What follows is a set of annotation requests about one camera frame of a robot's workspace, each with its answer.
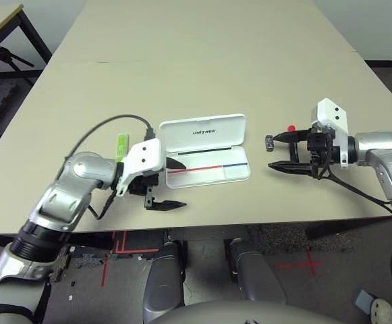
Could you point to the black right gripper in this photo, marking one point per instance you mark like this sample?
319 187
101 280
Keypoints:
320 148

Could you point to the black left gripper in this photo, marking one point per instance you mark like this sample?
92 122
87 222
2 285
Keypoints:
141 184

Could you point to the small black eraser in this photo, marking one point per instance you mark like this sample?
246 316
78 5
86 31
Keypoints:
269 143

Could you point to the white hinged pencil case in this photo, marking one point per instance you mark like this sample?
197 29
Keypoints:
202 135

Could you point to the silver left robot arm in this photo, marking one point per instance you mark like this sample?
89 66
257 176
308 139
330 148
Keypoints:
81 168

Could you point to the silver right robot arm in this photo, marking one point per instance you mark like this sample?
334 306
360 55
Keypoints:
381 145

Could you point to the grey robot left leg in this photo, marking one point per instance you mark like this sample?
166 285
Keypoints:
163 280

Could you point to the grey robot leg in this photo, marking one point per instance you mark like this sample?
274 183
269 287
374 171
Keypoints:
163 280
256 273

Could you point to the grey robot right leg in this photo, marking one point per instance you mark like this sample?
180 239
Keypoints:
256 273

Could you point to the grey robot torso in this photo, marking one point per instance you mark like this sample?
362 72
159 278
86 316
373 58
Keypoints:
249 314

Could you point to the small blue box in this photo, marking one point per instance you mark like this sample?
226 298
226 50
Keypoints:
364 300

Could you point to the white shoe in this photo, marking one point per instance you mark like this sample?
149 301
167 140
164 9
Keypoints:
383 310

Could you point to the black tripod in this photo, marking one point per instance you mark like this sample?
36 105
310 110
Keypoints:
0 52

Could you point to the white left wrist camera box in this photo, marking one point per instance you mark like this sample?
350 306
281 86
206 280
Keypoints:
145 152

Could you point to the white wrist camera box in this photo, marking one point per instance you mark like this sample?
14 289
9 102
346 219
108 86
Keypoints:
145 152
330 113

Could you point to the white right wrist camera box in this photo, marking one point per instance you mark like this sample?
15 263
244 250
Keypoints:
330 113

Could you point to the side table with black frame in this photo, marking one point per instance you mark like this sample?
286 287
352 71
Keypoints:
30 30

